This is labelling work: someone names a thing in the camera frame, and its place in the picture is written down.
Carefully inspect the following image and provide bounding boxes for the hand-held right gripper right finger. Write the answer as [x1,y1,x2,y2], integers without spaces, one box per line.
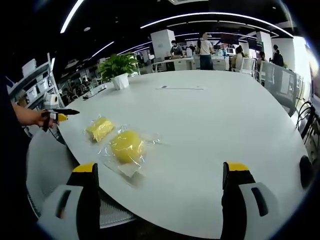
[220,161,284,240]

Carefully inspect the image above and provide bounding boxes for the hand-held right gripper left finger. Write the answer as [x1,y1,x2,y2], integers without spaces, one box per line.
[36,162,101,240]

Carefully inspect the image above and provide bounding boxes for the rectangular yellow silicone block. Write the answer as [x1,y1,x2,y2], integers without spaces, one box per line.
[83,114,119,145]

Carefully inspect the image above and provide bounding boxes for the round yellow silicone block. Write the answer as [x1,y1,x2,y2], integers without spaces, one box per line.
[99,129,166,187]

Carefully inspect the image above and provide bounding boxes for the person's left hand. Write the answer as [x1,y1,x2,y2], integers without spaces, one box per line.
[36,111,60,132]

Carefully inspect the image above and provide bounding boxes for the white storage shelf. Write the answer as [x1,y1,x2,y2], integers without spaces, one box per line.
[6,52,62,113]

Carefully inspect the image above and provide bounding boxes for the white power strip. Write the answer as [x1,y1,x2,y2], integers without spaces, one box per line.
[81,84,109,100]

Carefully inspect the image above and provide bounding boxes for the grey mesh office chair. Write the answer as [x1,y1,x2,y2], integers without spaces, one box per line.
[25,128,137,229]

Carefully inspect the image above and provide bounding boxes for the green potted plant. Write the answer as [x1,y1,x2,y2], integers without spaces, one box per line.
[96,53,141,91]

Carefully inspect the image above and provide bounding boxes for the person's dark clothing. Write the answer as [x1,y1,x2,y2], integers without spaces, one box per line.
[0,74,38,240]

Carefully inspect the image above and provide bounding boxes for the black chair armrest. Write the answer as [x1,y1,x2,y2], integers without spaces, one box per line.
[298,154,314,190]

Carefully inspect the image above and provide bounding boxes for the black cables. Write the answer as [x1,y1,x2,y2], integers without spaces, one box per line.
[295,97,320,146]

